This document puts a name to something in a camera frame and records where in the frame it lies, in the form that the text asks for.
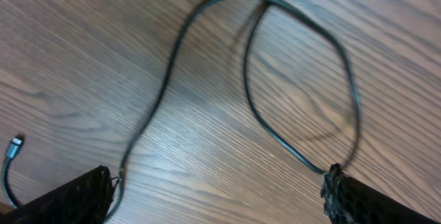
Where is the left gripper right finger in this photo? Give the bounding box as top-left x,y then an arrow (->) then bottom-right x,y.
320,163 -> 438,224

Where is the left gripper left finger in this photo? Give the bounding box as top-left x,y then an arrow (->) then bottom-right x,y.
1,165 -> 114,224

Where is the black cable silver USB plug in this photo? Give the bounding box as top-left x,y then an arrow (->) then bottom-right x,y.
1,0 -> 360,221

